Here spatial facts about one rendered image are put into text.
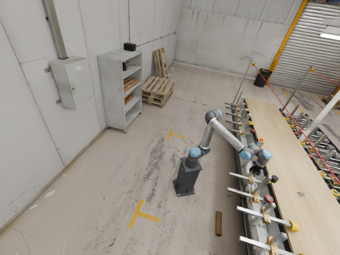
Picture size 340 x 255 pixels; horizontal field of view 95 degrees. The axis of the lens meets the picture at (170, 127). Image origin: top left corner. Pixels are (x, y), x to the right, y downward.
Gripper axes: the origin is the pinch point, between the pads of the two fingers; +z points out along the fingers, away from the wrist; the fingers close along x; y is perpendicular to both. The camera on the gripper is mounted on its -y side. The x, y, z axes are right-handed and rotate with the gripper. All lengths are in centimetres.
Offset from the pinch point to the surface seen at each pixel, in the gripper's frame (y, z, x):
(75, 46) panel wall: -69, -75, -259
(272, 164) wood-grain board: -36, 8, 37
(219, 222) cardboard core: 16, 91, -6
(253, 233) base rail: 48, 28, 8
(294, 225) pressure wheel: 44, 0, 31
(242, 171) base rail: -29.4, 28.3, 6.0
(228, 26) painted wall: -748, -108, -30
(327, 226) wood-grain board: 29, 8, 69
